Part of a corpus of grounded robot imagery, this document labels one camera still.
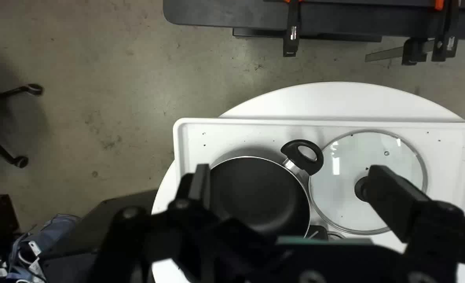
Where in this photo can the blue cloth bag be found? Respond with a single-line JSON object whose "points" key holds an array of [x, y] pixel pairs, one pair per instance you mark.
{"points": [[49, 229]]}

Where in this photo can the glass lid with black knob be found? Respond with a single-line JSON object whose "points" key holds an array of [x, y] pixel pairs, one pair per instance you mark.
{"points": [[359, 151]]}

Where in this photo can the black clamp with grey blade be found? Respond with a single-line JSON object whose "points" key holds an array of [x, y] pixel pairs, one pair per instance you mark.
{"points": [[414, 48]]}

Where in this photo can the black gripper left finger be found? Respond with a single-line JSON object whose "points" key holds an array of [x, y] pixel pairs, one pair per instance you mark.
{"points": [[195, 188]]}

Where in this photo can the black bar clamp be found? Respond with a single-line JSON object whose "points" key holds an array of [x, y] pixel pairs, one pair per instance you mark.
{"points": [[445, 44], [291, 31]]}

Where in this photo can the black chair base legs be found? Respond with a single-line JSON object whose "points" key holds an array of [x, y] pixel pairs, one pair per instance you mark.
{"points": [[13, 92]]}

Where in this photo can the black pot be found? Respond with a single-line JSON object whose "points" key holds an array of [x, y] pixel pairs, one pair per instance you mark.
{"points": [[258, 193]]}

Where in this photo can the white plastic tray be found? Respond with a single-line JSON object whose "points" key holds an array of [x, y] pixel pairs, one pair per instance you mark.
{"points": [[233, 135]]}

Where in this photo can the black table frame with clamps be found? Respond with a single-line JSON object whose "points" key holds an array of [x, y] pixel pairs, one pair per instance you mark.
{"points": [[217, 12]]}

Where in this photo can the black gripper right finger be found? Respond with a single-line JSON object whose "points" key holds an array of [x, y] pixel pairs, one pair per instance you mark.
{"points": [[400, 201]]}

